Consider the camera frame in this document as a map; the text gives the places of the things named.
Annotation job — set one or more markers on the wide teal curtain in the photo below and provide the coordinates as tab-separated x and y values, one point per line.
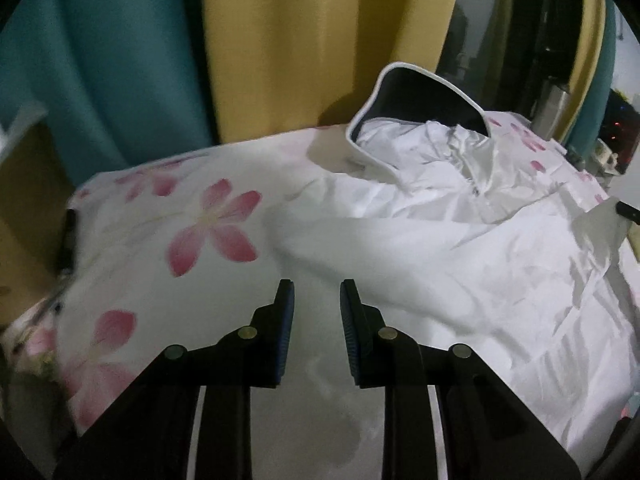
115	70

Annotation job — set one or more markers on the narrow yellow curtain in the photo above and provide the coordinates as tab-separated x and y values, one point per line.
592	60

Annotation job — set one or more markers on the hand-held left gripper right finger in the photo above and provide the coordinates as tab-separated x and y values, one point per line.
350	330

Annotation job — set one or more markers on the glass window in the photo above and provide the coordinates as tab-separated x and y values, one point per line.
480	25

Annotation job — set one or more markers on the black device with lights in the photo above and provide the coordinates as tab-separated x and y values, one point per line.
625	125

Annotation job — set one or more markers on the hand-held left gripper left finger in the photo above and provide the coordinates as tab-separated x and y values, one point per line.
284	330

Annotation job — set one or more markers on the floral bed sheet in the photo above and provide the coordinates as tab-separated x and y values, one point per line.
165	280

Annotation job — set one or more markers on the wooden bedside cabinet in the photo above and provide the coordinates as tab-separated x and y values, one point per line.
27	200

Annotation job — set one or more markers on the wide yellow curtain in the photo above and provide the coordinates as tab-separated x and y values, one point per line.
320	40

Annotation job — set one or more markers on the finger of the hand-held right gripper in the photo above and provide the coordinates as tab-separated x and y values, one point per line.
629	211

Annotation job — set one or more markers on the narrow teal curtain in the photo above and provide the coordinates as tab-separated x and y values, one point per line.
602	90

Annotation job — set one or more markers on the steel thermos bottle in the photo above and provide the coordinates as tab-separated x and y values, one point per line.
550	110

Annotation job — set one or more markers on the white jacket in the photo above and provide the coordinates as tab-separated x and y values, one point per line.
450	240

